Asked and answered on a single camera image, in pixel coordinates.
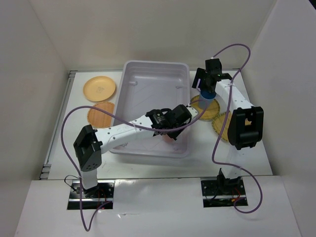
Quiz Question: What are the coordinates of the pink plastic cup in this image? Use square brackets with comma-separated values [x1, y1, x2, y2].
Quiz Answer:
[162, 135, 175, 144]

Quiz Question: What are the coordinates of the blue plastic cup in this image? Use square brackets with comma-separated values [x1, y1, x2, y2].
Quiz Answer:
[198, 90, 216, 110]

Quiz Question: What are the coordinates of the round bamboo tray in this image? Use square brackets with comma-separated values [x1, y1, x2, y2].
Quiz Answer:
[191, 95, 221, 121]

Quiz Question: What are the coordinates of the round woven orange tray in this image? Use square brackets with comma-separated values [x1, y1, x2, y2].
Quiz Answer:
[87, 102, 115, 128]

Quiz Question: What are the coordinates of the orange plastic plate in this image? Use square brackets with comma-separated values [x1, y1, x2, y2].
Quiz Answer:
[83, 76, 116, 102]

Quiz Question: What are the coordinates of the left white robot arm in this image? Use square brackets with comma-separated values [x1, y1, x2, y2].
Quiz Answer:
[74, 104, 198, 198]

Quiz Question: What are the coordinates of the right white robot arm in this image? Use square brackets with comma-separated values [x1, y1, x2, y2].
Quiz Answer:
[192, 58, 264, 152]

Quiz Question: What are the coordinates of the grey plastic bin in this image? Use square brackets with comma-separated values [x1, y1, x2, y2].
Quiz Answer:
[110, 61, 190, 158]

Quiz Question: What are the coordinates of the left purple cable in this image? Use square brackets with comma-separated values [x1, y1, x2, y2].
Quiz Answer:
[60, 97, 215, 232]

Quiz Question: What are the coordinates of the purple cable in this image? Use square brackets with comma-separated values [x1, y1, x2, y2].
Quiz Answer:
[60, 97, 215, 232]
[212, 43, 264, 214]

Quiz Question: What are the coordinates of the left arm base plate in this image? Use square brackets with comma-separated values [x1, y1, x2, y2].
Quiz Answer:
[67, 180, 115, 210]

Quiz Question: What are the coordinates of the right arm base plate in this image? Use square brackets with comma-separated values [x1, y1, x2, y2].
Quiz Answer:
[201, 176, 248, 208]

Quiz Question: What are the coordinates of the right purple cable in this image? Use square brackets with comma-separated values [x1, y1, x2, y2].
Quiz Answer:
[212, 43, 264, 214]

